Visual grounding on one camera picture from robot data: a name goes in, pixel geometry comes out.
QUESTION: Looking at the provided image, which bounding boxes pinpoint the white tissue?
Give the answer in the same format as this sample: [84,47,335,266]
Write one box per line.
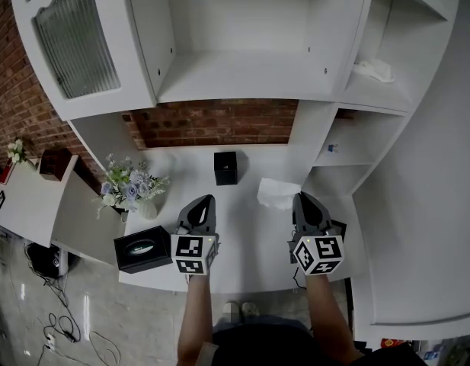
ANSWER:
[256,177,302,210]
[352,58,396,83]

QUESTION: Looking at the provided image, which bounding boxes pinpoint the person's shoe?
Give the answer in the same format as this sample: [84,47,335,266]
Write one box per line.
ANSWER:
[222,300,241,324]
[240,300,261,318]

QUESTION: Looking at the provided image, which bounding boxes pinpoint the white floor cable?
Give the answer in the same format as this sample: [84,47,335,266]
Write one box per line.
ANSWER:
[88,329,122,366]

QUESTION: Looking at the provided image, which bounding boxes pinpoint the white side table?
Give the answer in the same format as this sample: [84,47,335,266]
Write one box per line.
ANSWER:
[0,153,128,266]

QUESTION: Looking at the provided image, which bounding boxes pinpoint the white ribbed vase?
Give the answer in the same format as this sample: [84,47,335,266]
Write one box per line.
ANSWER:
[136,200,158,221]

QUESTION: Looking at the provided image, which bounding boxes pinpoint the red book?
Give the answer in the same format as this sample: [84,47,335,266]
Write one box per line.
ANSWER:
[0,157,15,186]

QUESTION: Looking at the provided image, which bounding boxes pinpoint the white flowers in small vase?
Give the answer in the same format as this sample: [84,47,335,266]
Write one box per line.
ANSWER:
[6,138,28,165]

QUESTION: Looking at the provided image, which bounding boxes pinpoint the black tissue box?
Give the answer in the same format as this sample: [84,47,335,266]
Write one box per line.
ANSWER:
[113,224,174,275]

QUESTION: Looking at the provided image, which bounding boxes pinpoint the black floor cable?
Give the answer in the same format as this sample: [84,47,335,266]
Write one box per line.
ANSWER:
[24,272,83,343]

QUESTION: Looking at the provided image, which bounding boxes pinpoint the red packet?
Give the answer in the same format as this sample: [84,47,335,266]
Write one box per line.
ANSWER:
[379,337,406,352]

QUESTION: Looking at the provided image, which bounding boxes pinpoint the person's black shirt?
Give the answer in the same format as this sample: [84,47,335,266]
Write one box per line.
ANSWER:
[211,322,428,366]

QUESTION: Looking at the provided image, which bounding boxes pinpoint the black bag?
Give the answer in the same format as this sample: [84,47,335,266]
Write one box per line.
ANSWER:
[26,242,70,281]

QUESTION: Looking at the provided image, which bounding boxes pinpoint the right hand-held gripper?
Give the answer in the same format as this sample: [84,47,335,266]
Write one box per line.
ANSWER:
[286,191,347,278]

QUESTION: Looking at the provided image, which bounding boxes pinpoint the white shelf cabinet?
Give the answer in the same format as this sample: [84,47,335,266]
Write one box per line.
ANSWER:
[8,0,464,295]

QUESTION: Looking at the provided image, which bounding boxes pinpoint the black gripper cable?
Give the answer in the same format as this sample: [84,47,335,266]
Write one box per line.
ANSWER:
[292,265,309,291]

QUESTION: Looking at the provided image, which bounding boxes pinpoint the blue white flower bouquet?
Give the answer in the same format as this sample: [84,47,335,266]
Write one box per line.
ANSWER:
[92,153,171,214]

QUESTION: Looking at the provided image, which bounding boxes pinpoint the black cube box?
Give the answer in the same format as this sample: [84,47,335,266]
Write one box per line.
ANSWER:
[213,150,239,187]

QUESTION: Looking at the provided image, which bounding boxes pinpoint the person's right forearm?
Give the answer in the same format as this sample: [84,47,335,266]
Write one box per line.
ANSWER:
[302,272,362,362]

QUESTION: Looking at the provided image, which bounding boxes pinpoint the person's left shoe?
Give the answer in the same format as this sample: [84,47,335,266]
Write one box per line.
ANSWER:
[222,300,241,324]

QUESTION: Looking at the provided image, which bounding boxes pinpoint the person's right shoe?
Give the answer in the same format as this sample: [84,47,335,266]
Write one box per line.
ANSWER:
[240,300,261,318]

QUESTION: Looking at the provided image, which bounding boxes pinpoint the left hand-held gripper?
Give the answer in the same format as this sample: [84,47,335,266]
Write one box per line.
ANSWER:
[169,194,222,278]

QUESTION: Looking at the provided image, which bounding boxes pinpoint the person's left forearm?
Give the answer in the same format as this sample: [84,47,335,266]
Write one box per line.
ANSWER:
[176,274,215,366]

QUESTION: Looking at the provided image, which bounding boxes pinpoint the person's blue jeans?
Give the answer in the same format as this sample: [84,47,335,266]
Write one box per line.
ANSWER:
[213,314,312,332]

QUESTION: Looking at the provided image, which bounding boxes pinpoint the brown wooden organizer box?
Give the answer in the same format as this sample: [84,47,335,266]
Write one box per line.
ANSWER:
[38,147,73,183]

